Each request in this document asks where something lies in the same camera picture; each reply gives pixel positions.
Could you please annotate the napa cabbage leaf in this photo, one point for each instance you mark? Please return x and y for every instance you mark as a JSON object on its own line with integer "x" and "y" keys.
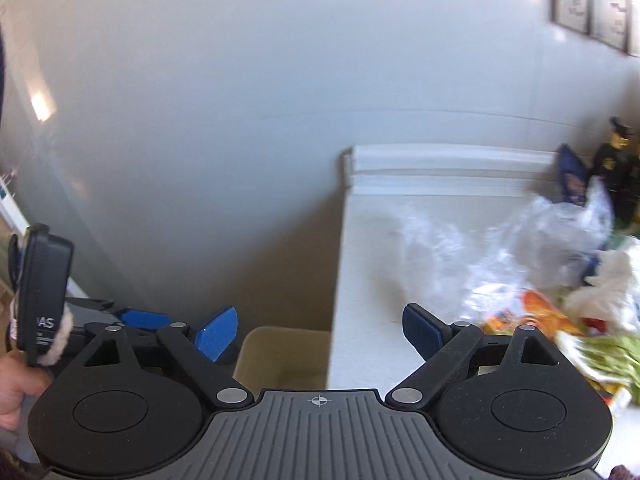
{"x": 607, "y": 355}

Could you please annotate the orange snack packet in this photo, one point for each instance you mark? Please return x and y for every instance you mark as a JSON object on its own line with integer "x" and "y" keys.
{"x": 545, "y": 310}

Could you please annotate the person's left hand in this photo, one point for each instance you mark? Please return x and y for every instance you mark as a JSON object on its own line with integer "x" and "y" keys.
{"x": 17, "y": 392}

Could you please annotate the beige plastic waste bin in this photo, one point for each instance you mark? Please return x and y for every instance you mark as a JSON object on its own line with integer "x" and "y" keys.
{"x": 280, "y": 355}

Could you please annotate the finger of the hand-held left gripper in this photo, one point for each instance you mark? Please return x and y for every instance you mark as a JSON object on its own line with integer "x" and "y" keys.
{"x": 90, "y": 304}
{"x": 145, "y": 318}

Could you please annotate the white tissue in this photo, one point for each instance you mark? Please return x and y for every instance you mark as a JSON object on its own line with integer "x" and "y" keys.
{"x": 607, "y": 280}

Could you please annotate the blue snack packet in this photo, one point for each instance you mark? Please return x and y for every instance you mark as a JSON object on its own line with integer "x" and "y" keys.
{"x": 571, "y": 170}

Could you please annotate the dark bottle gold collar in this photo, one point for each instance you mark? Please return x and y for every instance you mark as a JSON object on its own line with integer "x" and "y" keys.
{"x": 616, "y": 175}

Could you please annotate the clear plastic bag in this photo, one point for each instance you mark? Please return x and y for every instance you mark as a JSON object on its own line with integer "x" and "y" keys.
{"x": 525, "y": 240}

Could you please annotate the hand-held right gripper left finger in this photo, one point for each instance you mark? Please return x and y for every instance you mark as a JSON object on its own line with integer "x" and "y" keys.
{"x": 222, "y": 332}

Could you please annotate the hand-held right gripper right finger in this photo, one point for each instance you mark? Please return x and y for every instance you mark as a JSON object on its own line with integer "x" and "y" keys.
{"x": 420, "y": 332}

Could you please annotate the person's right forearm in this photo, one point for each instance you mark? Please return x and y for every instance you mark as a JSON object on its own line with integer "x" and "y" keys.
{"x": 627, "y": 474}

